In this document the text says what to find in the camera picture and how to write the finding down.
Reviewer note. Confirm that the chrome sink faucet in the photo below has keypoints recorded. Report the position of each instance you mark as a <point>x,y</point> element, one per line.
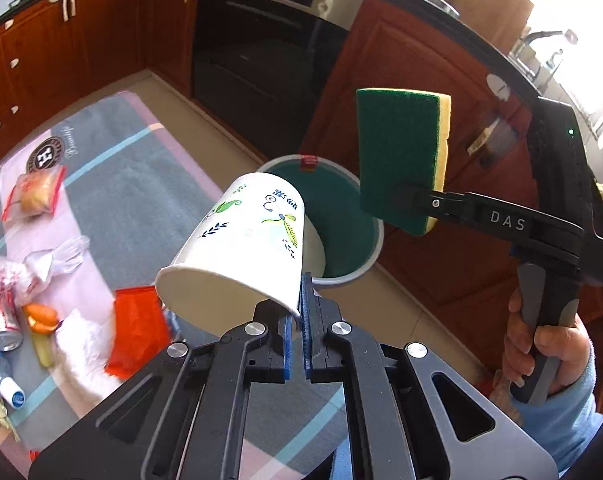
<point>546,50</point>

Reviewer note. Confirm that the orange peel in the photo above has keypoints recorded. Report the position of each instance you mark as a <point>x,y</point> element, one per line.
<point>43,316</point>

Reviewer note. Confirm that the person's right hand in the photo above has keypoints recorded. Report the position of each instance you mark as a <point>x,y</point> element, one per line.
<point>571,355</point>

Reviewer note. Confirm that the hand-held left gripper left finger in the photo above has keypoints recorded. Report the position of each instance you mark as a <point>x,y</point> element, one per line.
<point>287,347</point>

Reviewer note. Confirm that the person's right forearm blue sleeve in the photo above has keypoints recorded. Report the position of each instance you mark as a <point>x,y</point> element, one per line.
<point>571,420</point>

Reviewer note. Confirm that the green and yellow sponge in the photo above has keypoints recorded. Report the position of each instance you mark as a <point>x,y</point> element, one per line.
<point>396,145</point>

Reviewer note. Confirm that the white crumpled plastic bag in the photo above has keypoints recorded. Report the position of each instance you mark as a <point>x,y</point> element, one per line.
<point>11,275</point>

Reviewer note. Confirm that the group of white cabinet knobs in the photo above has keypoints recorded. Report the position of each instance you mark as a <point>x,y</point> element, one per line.
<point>13,62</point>

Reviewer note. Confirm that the red soda can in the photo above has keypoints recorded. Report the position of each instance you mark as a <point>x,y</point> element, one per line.
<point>1,325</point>

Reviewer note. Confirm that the wooden cutting board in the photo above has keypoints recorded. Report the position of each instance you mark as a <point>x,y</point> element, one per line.
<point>496,5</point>

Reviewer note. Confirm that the black built-in oven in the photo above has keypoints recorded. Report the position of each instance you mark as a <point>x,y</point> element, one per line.
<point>261,70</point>

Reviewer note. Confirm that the bread in clear red packet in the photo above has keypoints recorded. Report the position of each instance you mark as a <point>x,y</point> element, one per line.
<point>36,195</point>

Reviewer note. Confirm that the white crumpled tissue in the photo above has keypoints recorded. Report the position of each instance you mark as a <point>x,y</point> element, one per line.
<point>86,350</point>

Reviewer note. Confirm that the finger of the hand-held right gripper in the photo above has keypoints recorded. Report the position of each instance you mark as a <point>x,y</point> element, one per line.
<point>501,220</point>

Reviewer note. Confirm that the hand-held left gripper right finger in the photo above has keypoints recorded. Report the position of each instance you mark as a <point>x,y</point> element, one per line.
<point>307,340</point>

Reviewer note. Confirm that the red plastic wrapper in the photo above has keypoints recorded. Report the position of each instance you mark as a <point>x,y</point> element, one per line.
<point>136,325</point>

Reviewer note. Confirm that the yellow-green peel piece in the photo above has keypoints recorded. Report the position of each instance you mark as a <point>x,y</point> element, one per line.
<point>42,350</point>

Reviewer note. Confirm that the floral white paper cup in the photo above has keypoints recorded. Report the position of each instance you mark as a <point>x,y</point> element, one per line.
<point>241,240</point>

